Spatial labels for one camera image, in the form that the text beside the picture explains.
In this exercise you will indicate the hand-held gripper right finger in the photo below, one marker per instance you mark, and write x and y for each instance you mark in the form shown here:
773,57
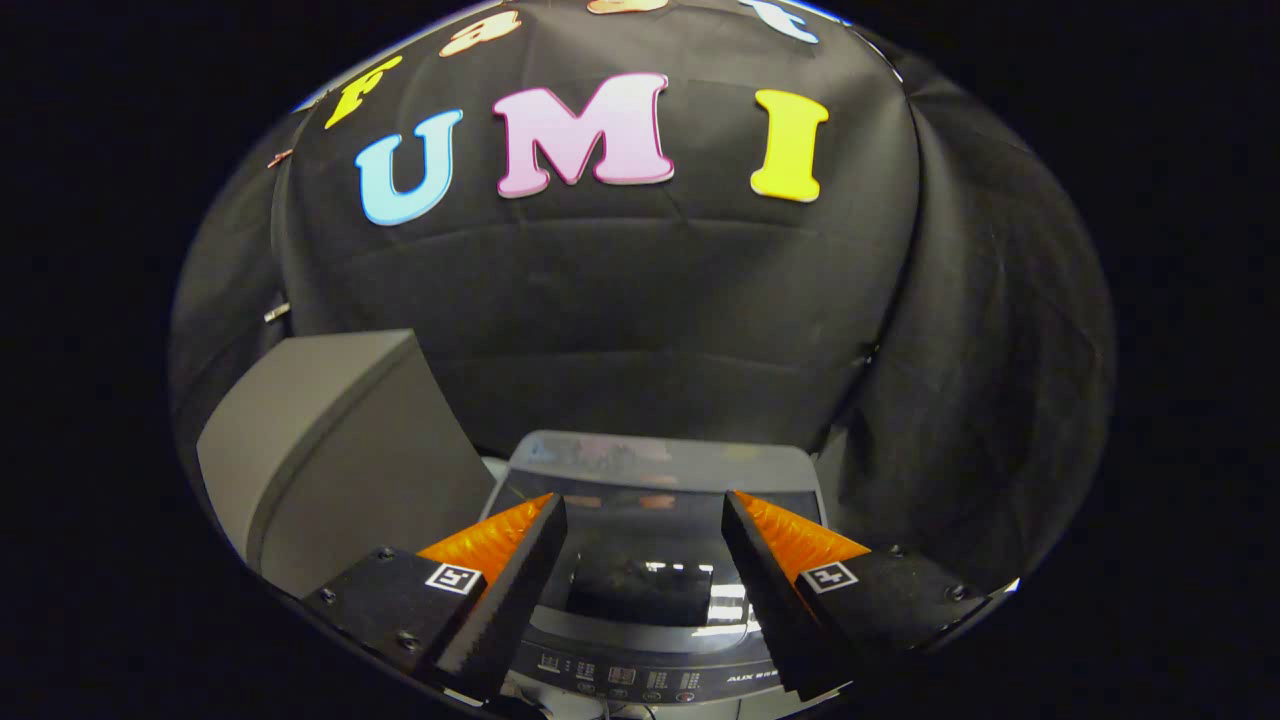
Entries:
775,600

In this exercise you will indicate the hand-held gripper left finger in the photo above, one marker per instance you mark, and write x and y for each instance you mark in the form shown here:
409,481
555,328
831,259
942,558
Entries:
510,600

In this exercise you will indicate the dark grey washing machine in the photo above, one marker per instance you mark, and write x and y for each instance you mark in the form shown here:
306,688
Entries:
650,680

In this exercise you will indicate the silver clip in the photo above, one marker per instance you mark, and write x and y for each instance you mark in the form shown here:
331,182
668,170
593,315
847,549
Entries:
277,312

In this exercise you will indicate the copper clip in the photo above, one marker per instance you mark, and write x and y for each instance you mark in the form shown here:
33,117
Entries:
280,157

